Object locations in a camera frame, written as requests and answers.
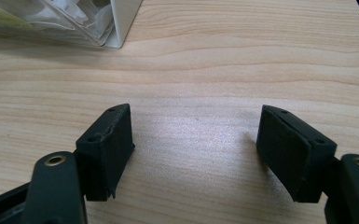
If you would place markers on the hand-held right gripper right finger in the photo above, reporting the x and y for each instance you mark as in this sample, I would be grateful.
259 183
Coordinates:
289 155

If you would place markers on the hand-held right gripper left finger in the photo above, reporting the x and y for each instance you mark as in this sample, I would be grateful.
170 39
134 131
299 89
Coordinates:
105 155

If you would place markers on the clear white drawer organizer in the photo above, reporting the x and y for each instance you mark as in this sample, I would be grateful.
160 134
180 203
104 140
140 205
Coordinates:
118 21

